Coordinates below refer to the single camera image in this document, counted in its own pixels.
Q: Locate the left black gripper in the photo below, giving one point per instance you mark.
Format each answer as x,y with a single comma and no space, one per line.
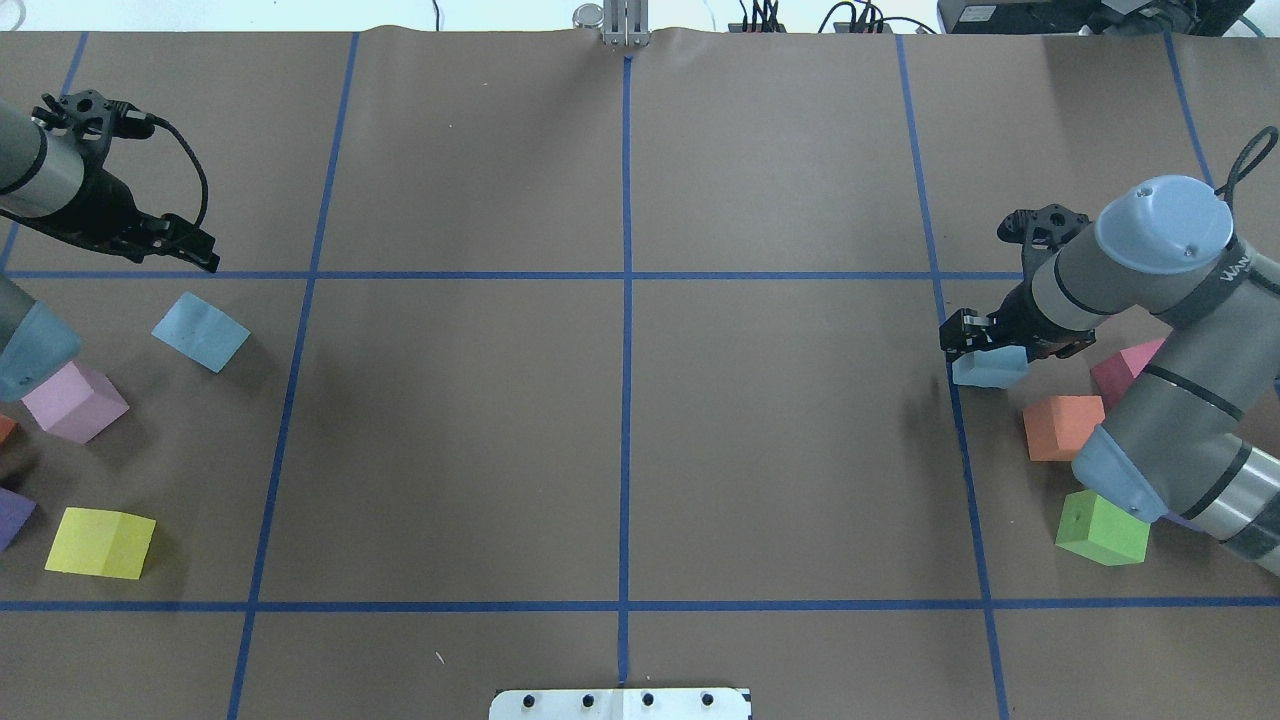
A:
108,212

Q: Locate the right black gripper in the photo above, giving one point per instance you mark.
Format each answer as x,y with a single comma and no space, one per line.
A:
1019,309

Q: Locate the light blue block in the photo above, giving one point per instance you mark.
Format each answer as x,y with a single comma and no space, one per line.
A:
201,332
1000,368

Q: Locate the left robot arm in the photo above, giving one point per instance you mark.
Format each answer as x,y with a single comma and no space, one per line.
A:
57,185

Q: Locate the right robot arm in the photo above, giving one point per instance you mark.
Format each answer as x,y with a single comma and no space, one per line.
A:
1169,246

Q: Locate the orange block right side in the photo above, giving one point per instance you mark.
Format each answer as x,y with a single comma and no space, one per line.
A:
1057,427

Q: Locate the orange block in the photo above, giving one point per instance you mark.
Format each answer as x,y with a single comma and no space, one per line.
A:
1057,427
8,426

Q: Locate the magenta block right side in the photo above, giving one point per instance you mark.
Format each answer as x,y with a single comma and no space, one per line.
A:
1114,375

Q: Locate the pink foam block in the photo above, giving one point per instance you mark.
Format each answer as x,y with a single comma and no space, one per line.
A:
75,403

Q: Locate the green foam block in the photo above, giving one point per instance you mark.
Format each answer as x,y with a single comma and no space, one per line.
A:
1096,529

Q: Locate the orange block left side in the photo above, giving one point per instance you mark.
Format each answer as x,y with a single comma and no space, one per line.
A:
8,426

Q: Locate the purple block left side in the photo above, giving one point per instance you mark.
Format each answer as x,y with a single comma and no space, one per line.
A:
16,510

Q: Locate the yellow foam block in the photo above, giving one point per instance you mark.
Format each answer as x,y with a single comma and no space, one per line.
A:
101,543

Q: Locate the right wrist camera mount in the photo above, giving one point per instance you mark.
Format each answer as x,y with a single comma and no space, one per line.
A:
1040,233

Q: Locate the aluminium frame post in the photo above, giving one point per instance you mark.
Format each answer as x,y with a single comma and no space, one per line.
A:
625,23

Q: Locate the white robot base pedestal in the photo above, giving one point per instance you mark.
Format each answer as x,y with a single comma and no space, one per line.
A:
623,703

